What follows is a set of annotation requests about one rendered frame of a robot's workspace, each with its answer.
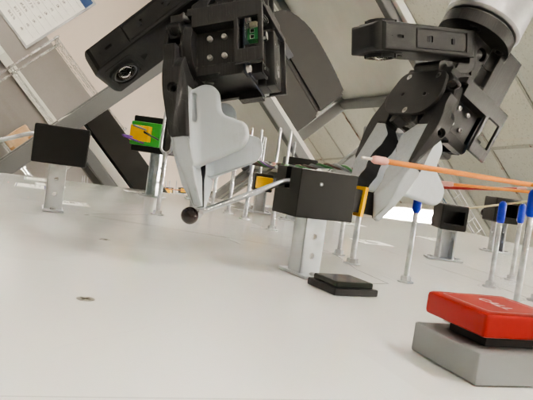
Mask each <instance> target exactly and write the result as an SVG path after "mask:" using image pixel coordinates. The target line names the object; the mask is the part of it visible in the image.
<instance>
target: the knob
mask: <svg viewBox="0 0 533 400"><path fill-rule="evenodd" d="M181 219H182V221H183V222H184V223H186V224H188V225H192V224H193V223H195V222H196V221H197V220H198V211H197V210H196V209H195V208H193V207H191V206H188V207H186V208H185V209H184V210H182V212H181Z"/></svg>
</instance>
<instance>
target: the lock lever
mask: <svg viewBox="0 0 533 400"><path fill-rule="evenodd" d="M285 184H290V179H280V180H278V181H276V182H273V183H270V184H267V185H266V186H263V187H260V188H257V189H254V190H250V191H248V192H246V193H243V194H239V195H237V196H235V197H232V198H228V199H226V200H224V201H221V202H217V203H214V204H212V205H210V206H206V207H205V208H204V209H201V208H199V209H198V208H196V210H197V211H198V218H201V217H202V215H203V214H204V213H208V212H210V211H213V210H217V209H219V208H221V207H224V206H228V205H230V204H232V203H235V202H239V201H241V200H244V199H246V198H250V197H252V196H255V195H257V194H261V193H263V192H265V191H268V190H271V189H274V188H275V187H279V186H281V185H285Z"/></svg>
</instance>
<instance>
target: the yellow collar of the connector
mask: <svg viewBox="0 0 533 400"><path fill-rule="evenodd" d="M357 189H360V190H362V198H361V202H360V206H359V212H358V213H356V212H353V215H355V216H358V217H363V214H364V209H365V205H366V199H367V195H368V191H369V188H368V187H361V186H357Z"/></svg>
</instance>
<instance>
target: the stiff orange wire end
mask: <svg viewBox="0 0 533 400"><path fill-rule="evenodd" d="M361 159H363V160H371V162H372V163H374V164H380V165H387V164H388V165H393V166H398V167H407V168H412V169H418V170H423V171H433V172H438V173H443V174H448V175H457V176H462V177H467V178H473V179H482V180H487V181H493V182H498V183H507V184H512V185H517V186H522V187H533V183H531V182H524V181H519V180H514V179H506V178H501V177H496V176H491V175H482V174H476V173H471V172H466V171H457V170H452V169H447V168H442V167H433V166H428V165H423V164H418V163H409V162H404V161H399V160H390V159H388V158H386V157H383V156H372V157H366V156H361Z"/></svg>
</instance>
